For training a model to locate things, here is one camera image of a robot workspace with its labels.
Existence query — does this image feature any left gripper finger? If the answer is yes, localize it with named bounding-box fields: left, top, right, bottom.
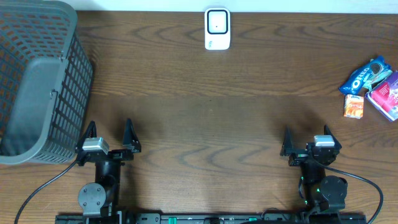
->
left=123, top=118, right=141, bottom=153
left=76, top=121, right=97, bottom=149

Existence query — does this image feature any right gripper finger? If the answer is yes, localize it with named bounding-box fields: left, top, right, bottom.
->
left=324, top=124, right=342, bottom=149
left=280, top=128, right=294, bottom=154

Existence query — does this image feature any small orange snack box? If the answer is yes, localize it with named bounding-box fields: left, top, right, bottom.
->
left=343, top=94, right=364, bottom=119

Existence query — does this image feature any teal green snack packet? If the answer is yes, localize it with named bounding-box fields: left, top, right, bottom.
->
left=363, top=70, right=392, bottom=91

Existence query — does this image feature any blue Oreo cookie pack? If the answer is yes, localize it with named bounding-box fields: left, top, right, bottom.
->
left=339, top=55, right=392, bottom=95

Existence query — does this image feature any red purple snack bag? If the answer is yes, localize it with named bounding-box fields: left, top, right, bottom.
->
left=365, top=71, right=397, bottom=121

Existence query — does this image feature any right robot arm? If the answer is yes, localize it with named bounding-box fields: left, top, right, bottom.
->
left=280, top=126, right=348, bottom=223

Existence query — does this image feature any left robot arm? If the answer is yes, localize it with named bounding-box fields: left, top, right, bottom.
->
left=75, top=118, right=141, bottom=223

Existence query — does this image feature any grey plastic mesh basket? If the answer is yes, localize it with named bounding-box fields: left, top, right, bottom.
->
left=1, top=1, right=93, bottom=165

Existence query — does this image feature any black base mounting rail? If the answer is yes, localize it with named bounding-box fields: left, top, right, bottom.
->
left=55, top=212, right=366, bottom=224

